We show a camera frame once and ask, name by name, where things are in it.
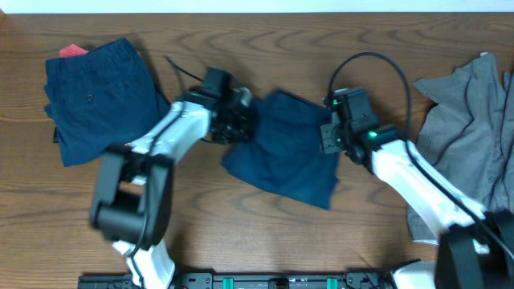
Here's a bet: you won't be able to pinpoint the navy blue shorts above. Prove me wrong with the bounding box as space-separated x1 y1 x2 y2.
222 90 339 210

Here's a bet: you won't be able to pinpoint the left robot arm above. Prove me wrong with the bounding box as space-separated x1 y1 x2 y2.
90 87 253 288

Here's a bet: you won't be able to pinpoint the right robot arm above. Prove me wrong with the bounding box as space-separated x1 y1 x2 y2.
320 119 513 288

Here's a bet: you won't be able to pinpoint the grey shorts on right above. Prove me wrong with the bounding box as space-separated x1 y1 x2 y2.
406 51 514 246

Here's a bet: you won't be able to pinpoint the folded navy shorts on left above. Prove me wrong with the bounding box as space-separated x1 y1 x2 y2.
44 38 170 167

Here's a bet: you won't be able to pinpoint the red folded garment underneath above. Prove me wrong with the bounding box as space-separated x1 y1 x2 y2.
59 43 88 58

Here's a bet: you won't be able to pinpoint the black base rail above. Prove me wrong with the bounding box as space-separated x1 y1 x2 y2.
76 270 397 289

